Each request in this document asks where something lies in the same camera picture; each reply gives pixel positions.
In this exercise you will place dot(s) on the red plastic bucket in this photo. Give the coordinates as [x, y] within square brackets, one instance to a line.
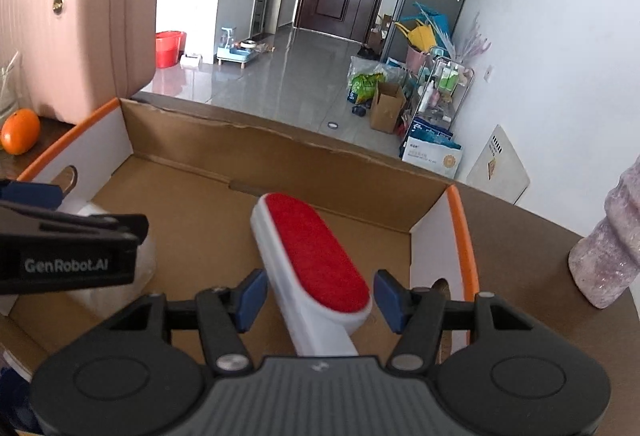
[169, 50]

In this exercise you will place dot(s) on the white and red lint brush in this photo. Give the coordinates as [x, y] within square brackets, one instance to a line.
[310, 246]

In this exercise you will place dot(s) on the pink suitcase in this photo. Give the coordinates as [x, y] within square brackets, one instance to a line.
[75, 41]

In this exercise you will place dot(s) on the green printed bag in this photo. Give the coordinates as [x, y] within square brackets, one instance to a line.
[365, 86]

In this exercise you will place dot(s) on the pink bin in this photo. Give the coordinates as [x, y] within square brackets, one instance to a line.
[417, 59]

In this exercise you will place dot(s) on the white leaning board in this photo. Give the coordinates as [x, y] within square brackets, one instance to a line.
[500, 166]

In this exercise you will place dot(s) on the blue yellow plastic bundle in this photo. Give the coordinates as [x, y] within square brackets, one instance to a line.
[422, 34]

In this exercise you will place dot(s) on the clear glass cup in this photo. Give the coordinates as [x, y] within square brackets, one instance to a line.
[10, 89]

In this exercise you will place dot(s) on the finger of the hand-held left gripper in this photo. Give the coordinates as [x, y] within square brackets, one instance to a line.
[30, 196]

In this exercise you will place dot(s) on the orange fruit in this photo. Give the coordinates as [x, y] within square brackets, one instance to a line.
[21, 132]

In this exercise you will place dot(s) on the pale purple textured vase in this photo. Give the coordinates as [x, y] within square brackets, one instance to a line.
[610, 256]

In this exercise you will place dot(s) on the pet water feeder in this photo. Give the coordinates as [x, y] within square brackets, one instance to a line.
[235, 51]

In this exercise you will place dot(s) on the pale purple dried branches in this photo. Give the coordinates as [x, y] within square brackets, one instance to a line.
[475, 41]

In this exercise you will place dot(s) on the metal rack cart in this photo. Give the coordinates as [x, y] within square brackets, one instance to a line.
[445, 91]

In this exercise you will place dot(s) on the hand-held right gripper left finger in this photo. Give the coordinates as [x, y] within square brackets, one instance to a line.
[252, 297]

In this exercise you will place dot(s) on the blue and white carton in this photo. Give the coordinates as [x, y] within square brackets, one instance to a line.
[430, 151]

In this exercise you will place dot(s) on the red printed cardboard box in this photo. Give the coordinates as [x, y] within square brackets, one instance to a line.
[200, 216]

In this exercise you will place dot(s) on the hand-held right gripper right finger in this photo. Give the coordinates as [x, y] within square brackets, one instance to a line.
[389, 302]

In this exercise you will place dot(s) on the white wet wipes pack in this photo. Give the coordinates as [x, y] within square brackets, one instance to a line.
[145, 266]

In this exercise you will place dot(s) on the small white box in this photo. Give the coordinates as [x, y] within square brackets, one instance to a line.
[190, 60]

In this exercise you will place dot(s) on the brown cardboard carton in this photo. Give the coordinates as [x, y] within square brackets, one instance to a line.
[387, 111]

